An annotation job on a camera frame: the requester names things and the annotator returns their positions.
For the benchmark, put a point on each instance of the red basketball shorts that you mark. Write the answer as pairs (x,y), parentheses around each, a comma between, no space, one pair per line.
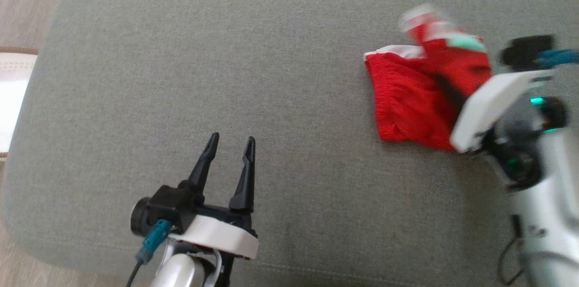
(407,101)

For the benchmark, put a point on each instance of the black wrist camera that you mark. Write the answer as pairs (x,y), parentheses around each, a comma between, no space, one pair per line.
(527,51)
(174,205)

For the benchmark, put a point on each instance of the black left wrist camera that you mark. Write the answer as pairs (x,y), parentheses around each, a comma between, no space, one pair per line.
(174,205)

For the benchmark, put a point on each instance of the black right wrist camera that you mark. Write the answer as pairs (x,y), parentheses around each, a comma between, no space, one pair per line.
(527,51)

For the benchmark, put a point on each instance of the grey sofa seat cushion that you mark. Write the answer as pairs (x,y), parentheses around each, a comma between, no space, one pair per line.
(271,74)

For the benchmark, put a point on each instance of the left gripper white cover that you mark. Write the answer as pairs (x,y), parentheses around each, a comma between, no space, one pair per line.
(217,237)

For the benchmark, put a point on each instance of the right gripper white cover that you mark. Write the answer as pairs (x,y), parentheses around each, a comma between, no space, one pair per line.
(493,101)

